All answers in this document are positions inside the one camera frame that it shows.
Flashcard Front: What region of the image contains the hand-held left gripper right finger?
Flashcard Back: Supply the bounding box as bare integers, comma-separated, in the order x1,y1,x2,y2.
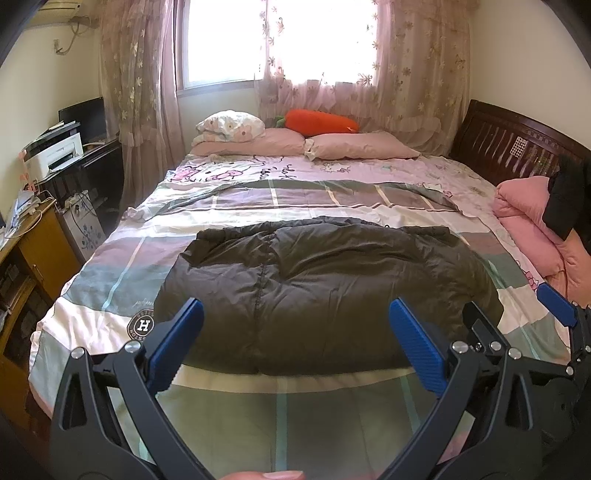
382,298,542,480

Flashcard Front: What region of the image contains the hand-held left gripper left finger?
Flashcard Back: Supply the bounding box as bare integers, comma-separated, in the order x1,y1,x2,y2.
48,297,211,480

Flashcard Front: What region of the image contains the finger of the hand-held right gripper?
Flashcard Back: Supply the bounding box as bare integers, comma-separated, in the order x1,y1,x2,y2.
537,282,591,371
462,302,574,376

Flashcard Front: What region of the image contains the olive hooded puffer jacket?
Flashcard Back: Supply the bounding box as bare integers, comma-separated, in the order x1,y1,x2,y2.
154,217,505,376

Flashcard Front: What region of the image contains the person's left hand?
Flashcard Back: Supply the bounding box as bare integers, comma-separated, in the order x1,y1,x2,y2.
221,470,306,480

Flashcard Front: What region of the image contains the folded pink comforter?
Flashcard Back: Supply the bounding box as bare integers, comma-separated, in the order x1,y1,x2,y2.
492,178,591,306

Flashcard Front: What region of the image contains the black garment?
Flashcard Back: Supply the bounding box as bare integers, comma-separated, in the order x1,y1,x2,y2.
542,154,591,241

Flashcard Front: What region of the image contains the bed with patterned sheet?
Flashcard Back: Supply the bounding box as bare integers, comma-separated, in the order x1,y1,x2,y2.
28,178,574,480

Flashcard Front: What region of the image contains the floral storage box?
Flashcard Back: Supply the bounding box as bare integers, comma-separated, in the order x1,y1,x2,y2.
62,191,107,265

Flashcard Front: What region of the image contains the yellow wooden cabinet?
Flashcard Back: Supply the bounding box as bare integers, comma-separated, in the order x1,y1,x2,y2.
0,203,82,418

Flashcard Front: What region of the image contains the pink cartoon bedsheet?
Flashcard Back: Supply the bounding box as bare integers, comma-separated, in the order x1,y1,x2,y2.
164,154,557,298

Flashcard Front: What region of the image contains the dark wooden headboard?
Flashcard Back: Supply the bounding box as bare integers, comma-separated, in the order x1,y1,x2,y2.
450,99,591,188

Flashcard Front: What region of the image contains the black desk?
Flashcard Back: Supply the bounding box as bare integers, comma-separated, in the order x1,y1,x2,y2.
39,138,126,219

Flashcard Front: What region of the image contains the pile of papers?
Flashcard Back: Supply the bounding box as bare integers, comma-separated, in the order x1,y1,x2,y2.
4,190,43,237

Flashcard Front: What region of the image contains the pink pillow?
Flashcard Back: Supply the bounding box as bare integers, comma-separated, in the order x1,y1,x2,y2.
304,130,422,162
190,128,307,157

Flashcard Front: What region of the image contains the floral white pillow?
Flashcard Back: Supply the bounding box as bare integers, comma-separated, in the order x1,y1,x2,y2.
193,110,267,145

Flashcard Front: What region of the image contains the white printer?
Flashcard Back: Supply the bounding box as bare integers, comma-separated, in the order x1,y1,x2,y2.
23,134,86,182

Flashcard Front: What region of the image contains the black monitor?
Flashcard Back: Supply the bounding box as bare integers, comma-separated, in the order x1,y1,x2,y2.
58,97,106,140

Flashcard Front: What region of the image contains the orange carrot plush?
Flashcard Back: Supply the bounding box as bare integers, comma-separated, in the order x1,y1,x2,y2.
273,109,360,138

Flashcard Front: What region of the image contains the pink floral lace curtain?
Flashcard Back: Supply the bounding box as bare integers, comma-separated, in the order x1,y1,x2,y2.
256,0,472,157
99,0,191,210

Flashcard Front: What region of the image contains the window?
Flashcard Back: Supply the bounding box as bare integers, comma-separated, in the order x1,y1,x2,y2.
178,0,384,94

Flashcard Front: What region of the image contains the white air conditioner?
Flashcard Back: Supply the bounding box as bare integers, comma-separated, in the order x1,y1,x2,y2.
34,0,85,26

